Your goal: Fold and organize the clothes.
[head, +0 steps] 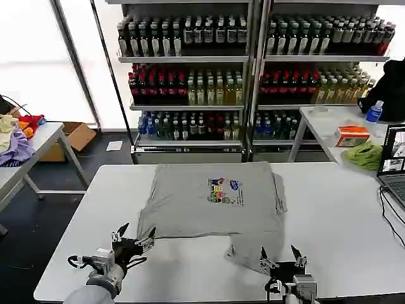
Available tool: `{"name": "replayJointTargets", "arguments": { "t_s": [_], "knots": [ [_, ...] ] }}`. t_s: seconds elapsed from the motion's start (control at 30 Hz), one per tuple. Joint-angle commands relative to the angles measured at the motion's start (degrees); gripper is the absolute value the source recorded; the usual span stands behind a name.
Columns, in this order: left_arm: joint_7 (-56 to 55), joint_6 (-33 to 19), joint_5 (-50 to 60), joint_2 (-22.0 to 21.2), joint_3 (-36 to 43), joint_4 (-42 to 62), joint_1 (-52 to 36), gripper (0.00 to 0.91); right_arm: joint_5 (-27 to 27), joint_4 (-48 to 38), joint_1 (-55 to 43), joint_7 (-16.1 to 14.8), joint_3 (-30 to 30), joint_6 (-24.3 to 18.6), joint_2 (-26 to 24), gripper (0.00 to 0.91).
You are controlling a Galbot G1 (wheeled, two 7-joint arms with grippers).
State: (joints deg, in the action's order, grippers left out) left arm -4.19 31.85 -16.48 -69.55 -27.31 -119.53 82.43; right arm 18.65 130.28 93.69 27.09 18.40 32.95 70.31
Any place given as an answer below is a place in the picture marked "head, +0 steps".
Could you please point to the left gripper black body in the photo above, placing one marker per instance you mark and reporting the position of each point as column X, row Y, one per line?
column 126, row 250

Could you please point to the white side table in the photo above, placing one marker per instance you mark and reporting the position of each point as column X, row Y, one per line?
column 47, row 133

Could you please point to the metal shelf with bottles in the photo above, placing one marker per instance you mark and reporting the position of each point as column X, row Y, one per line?
column 186, row 85
column 303, row 82

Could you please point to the orange tissue box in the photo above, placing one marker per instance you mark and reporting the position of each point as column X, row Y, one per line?
column 351, row 136

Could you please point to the grey laptop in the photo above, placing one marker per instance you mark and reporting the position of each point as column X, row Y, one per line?
column 394, row 164

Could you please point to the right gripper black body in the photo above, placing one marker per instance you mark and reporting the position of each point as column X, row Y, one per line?
column 286, row 269

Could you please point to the blue water bottle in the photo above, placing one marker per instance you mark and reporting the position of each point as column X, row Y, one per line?
column 375, row 112

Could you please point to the white table with grey legs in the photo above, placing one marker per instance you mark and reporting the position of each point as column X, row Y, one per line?
column 329, row 122

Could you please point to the cream cloth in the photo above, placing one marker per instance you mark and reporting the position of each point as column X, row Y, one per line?
column 6, row 130

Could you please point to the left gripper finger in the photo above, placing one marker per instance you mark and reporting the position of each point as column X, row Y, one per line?
column 147, row 240
column 118, row 234

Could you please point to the black bag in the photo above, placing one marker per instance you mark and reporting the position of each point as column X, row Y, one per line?
column 389, row 92

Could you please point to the grey printed t-shirt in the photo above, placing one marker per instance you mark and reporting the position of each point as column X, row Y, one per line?
column 190, row 209

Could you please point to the green cloth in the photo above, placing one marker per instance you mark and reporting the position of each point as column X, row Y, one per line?
column 365, row 155

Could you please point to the red orange cloth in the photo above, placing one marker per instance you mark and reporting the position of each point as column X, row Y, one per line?
column 30, row 122

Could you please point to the thin black pole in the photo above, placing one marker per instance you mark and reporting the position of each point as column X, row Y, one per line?
column 110, row 69

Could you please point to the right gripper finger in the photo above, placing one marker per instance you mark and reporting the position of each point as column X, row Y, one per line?
column 300, row 259
column 267, row 263

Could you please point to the purple cloth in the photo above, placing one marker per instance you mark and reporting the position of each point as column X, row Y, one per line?
column 19, row 145

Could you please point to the grey window pillar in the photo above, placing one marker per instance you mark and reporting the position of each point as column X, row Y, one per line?
column 76, row 63

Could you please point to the brown cardboard box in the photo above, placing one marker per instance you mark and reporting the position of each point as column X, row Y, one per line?
column 77, row 134

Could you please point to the white paper sheet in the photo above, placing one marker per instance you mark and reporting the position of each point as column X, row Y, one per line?
column 114, row 145

